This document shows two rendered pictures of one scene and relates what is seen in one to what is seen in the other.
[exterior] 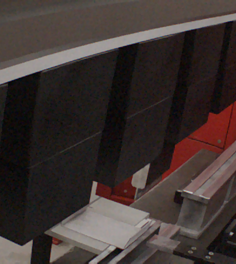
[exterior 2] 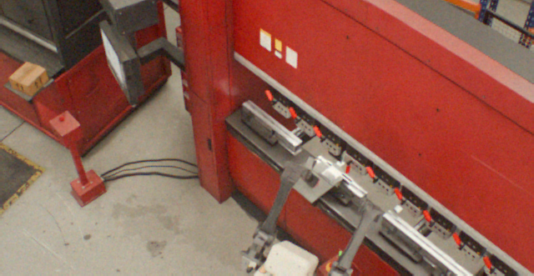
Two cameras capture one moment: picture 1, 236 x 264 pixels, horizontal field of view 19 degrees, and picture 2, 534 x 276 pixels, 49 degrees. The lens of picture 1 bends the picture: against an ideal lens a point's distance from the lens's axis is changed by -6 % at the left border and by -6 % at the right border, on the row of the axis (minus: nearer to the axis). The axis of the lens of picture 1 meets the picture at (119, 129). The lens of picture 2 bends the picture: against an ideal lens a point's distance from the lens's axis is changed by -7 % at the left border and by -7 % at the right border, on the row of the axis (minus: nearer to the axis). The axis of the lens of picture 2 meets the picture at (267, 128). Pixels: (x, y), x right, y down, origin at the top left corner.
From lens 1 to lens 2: 3.28 m
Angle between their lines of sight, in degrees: 59
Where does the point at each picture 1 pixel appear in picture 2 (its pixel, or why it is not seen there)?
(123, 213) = (321, 166)
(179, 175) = (250, 137)
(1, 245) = (103, 218)
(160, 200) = (270, 150)
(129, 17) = not seen: hidden behind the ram
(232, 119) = (231, 102)
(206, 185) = (291, 138)
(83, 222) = (328, 177)
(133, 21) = not seen: hidden behind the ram
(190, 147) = (220, 122)
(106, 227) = (330, 173)
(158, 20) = not seen: hidden behind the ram
